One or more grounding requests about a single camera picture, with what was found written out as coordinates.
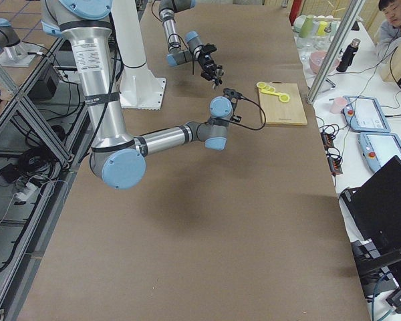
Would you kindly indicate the red thermos bottle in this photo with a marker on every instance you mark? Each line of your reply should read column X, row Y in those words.
column 295, row 9

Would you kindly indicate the person in yellow shirt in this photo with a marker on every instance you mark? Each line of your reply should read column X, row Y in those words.
column 390, row 29

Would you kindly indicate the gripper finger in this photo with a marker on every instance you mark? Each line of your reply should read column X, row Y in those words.
column 219, row 72
column 216, row 83

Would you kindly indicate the blue teach pendant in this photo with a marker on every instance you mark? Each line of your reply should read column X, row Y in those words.
column 378, row 148
column 364, row 114

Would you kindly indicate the blue teach pendant far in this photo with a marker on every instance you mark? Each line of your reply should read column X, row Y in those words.
column 364, row 114

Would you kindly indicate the pink bowl with ice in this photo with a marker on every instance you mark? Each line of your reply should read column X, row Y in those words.
column 316, row 59

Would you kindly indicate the steel double jigger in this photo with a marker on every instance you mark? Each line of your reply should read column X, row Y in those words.
column 219, row 78

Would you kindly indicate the green ceramic bottle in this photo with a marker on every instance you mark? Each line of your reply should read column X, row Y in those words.
column 306, row 27

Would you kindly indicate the black insulated bottle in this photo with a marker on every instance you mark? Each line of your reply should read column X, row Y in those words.
column 348, row 55

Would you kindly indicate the black computer monitor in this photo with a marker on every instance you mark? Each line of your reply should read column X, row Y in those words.
column 376, row 206

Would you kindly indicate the blue teach pendant near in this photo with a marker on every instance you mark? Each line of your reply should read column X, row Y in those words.
column 378, row 148

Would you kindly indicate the bamboo cutting board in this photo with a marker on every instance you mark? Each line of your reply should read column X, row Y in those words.
column 276, row 112

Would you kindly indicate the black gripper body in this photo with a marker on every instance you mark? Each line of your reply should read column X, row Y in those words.
column 208, row 65
column 236, row 118

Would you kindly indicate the pink plastic cup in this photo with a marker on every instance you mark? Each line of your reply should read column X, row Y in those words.
column 338, row 105

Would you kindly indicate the yellow plastic spoon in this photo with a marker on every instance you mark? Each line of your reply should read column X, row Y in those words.
column 283, row 97

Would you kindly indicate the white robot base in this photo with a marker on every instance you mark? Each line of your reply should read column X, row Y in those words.
column 140, row 89

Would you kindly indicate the aluminium frame post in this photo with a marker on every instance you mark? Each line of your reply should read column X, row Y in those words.
column 346, row 24

